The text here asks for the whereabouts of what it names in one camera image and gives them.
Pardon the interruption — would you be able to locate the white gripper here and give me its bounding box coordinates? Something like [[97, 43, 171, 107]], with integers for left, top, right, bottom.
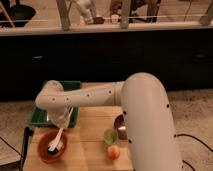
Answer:
[[47, 107, 73, 129]]

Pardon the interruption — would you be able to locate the wooden railing frame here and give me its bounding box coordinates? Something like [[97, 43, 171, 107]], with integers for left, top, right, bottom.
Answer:
[[0, 0, 213, 36]]

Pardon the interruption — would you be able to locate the black cable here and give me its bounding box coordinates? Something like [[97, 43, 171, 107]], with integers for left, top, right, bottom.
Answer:
[[176, 133, 213, 171]]

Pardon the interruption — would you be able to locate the orange peach fruit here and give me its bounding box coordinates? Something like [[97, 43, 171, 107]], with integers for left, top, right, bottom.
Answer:
[[107, 145, 120, 160]]

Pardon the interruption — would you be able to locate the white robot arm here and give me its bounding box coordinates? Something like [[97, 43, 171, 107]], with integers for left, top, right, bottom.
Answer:
[[35, 72, 182, 171]]

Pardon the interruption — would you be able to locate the green tray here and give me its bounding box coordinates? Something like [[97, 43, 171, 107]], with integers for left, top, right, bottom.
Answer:
[[28, 80, 82, 128]]

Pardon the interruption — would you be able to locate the dark metal bowl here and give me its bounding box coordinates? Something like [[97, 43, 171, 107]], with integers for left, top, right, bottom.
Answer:
[[114, 114, 127, 140]]

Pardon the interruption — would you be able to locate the black clamp stand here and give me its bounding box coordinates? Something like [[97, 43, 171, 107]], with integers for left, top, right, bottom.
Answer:
[[0, 127, 34, 171]]

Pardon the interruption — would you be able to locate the red bowl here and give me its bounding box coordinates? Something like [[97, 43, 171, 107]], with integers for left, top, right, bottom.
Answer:
[[37, 130, 68, 164]]

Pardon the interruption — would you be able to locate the white dish brush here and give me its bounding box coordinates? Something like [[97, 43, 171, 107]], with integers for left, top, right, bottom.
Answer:
[[48, 128, 63, 152]]

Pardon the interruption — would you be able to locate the green cup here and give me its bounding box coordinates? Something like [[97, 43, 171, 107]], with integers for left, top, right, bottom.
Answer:
[[104, 129, 118, 146]]

